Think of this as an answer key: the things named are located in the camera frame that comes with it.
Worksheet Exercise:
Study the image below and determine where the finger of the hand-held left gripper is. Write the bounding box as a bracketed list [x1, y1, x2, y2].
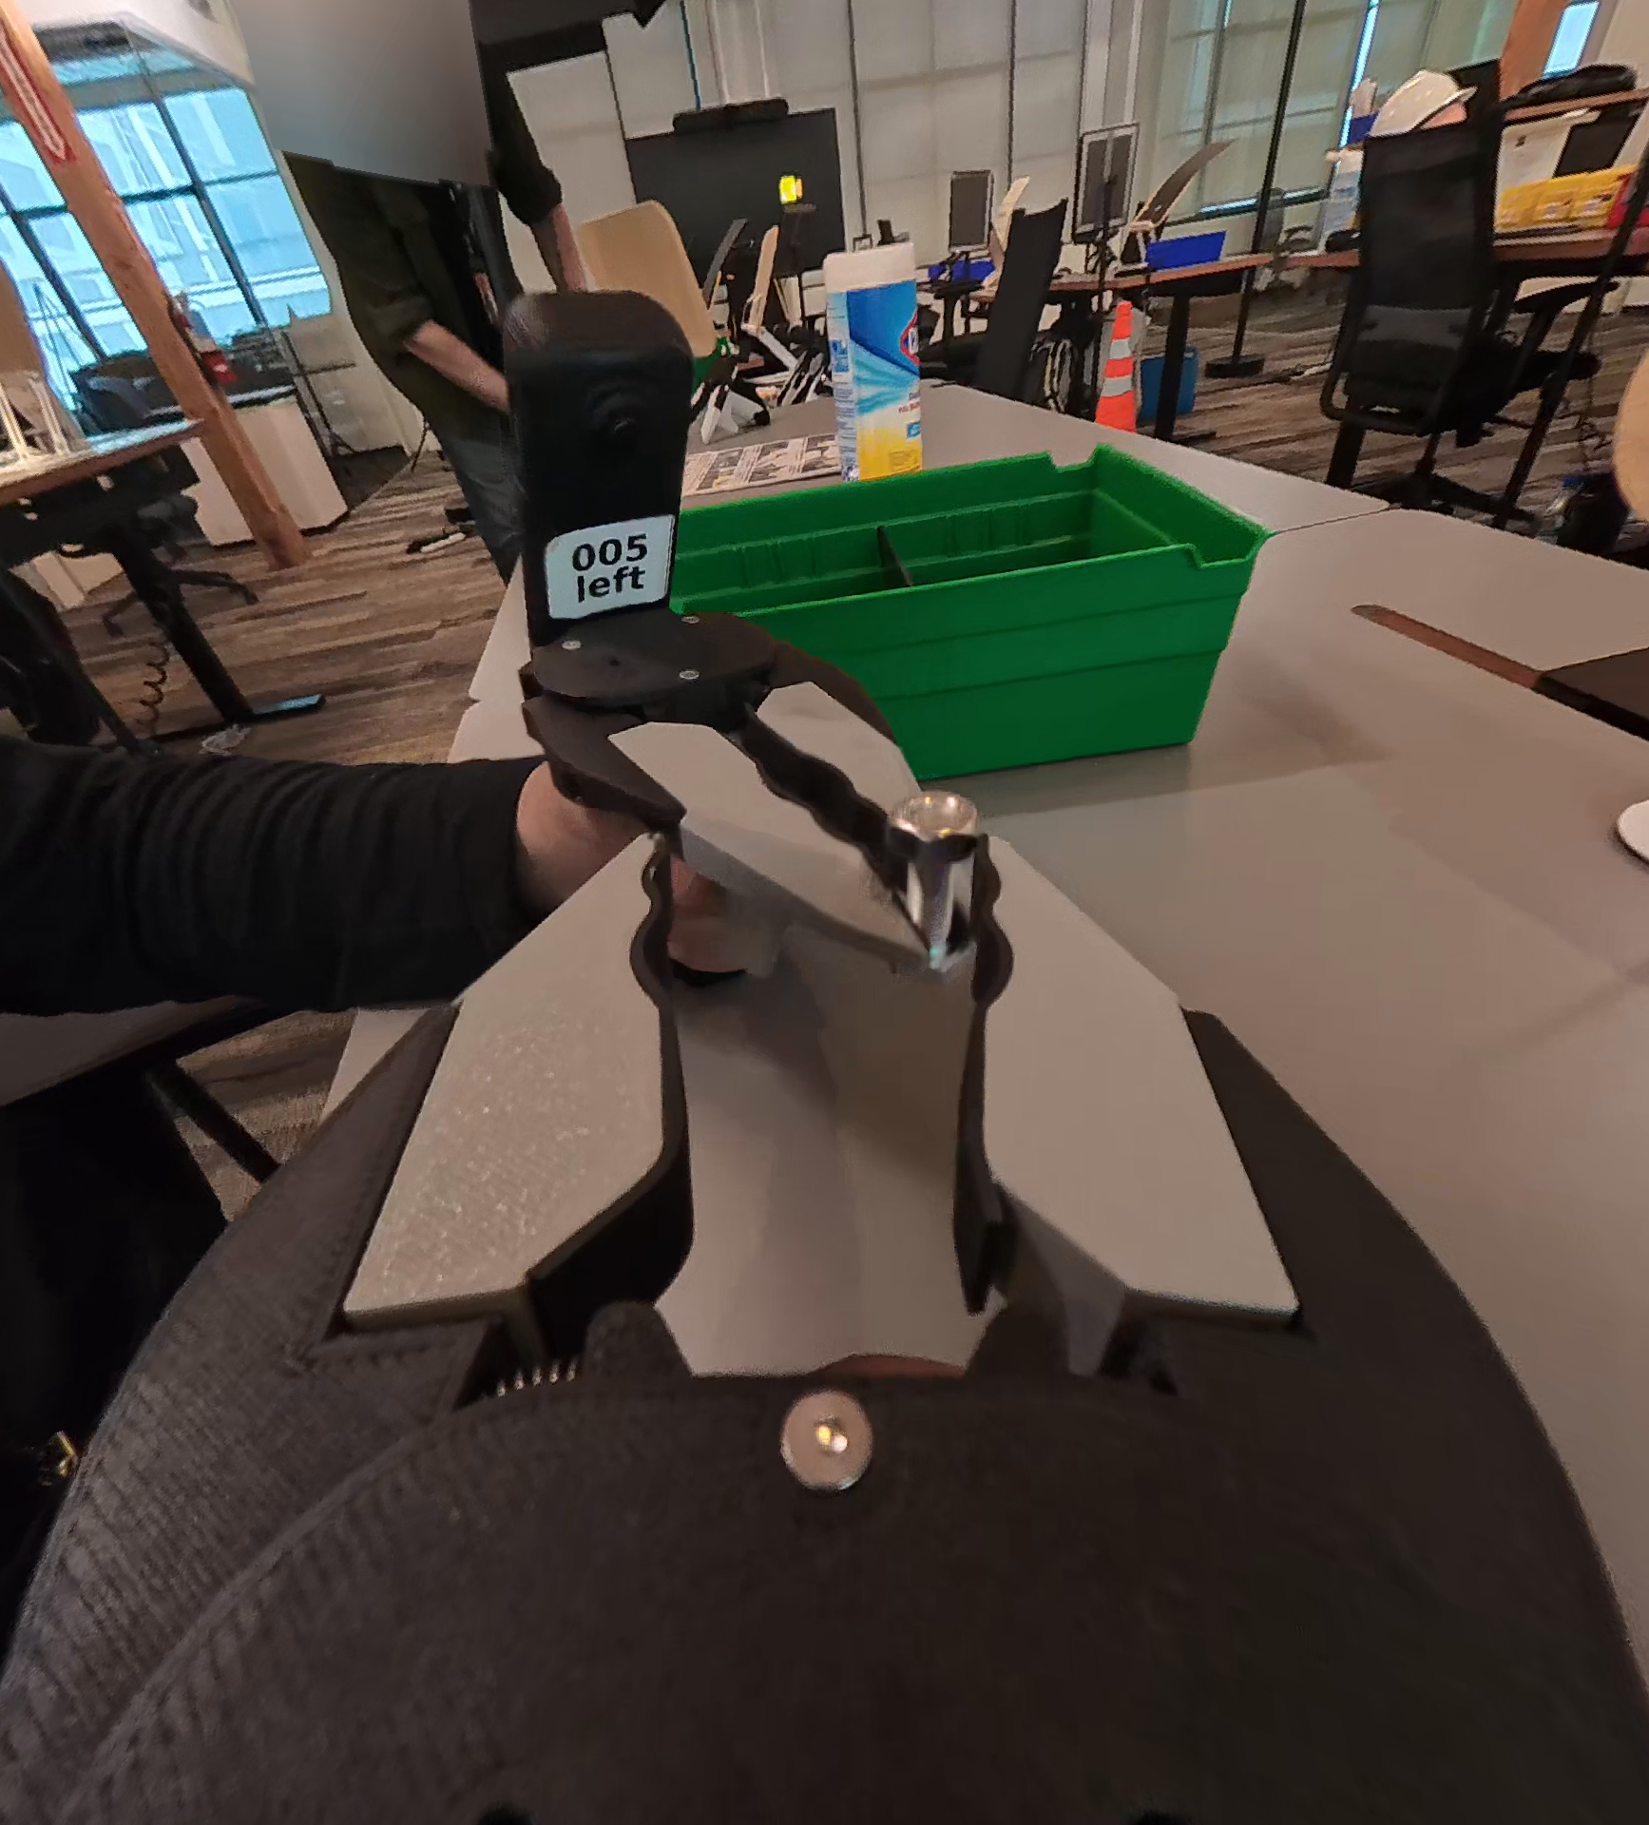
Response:
[611, 717, 969, 983]
[732, 678, 926, 864]

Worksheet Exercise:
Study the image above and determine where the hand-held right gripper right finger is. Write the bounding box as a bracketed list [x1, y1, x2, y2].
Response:
[956, 834, 1302, 1377]

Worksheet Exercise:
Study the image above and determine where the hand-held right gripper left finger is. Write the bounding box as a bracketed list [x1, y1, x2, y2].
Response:
[337, 834, 698, 1333]

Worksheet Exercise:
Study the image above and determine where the silver hex bolt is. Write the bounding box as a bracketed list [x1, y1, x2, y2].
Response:
[884, 792, 983, 983]

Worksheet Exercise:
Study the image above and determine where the green plastic bin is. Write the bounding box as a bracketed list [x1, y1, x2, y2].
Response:
[672, 444, 1271, 783]

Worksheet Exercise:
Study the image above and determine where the person's left forearm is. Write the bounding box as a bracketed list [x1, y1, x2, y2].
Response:
[0, 705, 541, 1020]

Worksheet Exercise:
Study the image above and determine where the person's left hand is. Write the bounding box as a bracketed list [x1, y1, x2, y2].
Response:
[514, 763, 730, 975]

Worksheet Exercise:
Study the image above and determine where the printed paper sheet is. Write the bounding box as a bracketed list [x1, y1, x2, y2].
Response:
[682, 432, 843, 497]

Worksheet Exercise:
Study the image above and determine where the tan wooden chair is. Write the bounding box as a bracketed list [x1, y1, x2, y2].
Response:
[575, 200, 716, 364]

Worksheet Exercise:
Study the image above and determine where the wipes canister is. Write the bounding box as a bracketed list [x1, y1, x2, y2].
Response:
[821, 240, 926, 483]

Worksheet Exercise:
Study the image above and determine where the black display screen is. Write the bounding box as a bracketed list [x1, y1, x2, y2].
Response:
[625, 107, 847, 265]

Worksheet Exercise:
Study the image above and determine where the black office chair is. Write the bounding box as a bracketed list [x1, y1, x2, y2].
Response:
[916, 196, 1070, 404]
[1320, 99, 1604, 533]

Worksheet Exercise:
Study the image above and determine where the orange traffic cone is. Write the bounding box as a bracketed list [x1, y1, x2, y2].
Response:
[1092, 297, 1144, 432]

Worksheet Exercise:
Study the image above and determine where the computer monitor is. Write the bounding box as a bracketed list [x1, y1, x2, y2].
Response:
[1072, 123, 1142, 242]

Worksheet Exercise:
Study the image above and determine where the wooden office desk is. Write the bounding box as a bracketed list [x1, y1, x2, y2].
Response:
[0, 418, 327, 731]
[1281, 214, 1649, 287]

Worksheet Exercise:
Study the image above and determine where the white hard hat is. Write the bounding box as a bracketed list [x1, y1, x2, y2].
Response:
[1366, 69, 1483, 144]

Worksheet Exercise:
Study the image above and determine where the yellow plastic bin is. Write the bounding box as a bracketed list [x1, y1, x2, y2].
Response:
[1495, 166, 1641, 234]

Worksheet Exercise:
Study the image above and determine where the slanted wooden post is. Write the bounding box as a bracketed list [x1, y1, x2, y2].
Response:
[0, 0, 315, 572]

